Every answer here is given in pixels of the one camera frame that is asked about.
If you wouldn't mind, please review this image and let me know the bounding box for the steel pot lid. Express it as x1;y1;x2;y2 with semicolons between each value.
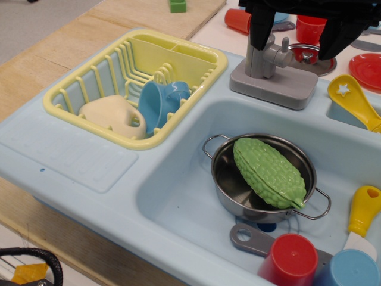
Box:
288;43;337;77

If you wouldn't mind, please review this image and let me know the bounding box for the yellow tape piece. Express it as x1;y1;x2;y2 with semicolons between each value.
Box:
11;263;49;285

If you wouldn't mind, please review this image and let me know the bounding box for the green bitter melon toy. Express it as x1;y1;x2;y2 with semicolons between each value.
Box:
233;138;307;210

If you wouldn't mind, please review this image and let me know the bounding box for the red cup top right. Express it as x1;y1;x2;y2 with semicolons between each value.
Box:
296;15;327;45

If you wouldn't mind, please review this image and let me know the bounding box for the yellow dish rack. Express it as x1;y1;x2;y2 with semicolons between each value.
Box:
42;29;228;150

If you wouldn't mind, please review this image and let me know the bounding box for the green toy block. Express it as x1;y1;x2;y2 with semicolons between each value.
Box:
168;0;187;13

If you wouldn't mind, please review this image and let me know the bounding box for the cream toy cup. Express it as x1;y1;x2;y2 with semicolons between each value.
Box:
79;95;147;139

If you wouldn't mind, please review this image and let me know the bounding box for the light blue toy sink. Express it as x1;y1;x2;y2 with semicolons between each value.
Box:
0;28;381;286

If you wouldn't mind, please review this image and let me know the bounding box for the grey utensil far right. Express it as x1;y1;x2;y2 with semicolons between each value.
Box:
351;40;381;52

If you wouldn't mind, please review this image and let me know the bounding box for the grey toy faucet with lever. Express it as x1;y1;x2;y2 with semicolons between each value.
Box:
229;34;318;110

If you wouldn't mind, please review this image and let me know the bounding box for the yellow star spoon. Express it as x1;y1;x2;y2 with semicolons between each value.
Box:
327;74;380;133

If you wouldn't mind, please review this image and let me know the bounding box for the red plate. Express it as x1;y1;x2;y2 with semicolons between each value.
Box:
348;53;380;93

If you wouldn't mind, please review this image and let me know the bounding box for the red cup in sink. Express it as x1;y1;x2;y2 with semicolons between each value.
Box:
257;234;318;286

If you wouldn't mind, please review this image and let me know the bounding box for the blue cup in sink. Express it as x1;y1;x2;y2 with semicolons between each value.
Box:
313;250;380;286

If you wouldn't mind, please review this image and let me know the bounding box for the black braided cable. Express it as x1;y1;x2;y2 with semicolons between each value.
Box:
0;247;64;286

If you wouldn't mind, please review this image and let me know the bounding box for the red cup top left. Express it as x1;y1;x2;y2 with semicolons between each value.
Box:
224;8;251;34

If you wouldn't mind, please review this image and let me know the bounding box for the yellow handled toy knife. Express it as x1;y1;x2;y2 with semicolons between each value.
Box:
343;185;380;262

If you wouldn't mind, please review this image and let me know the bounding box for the grey toy utensil handle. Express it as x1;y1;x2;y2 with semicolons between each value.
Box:
229;223;333;275

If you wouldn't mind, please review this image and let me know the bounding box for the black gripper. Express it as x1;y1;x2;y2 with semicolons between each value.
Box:
238;1;380;60

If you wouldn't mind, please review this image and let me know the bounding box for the blue toy cup in rack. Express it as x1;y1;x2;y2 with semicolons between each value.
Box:
138;81;191;134

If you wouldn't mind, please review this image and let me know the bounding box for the grey utensil behind faucet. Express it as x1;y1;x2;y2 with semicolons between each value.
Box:
271;21;296;32

